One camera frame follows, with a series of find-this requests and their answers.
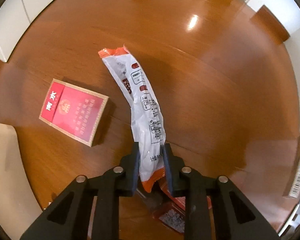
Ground white bedroom door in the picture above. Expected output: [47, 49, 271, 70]
[0, 0, 54, 62]

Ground red cigarette pack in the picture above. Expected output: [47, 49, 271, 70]
[39, 79, 109, 147]

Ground beige plastic trash bin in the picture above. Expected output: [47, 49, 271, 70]
[0, 124, 42, 239]

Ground white orange snack wrapper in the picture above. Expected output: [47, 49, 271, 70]
[98, 46, 166, 193]

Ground red long carton box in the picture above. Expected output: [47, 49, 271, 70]
[153, 178, 186, 235]

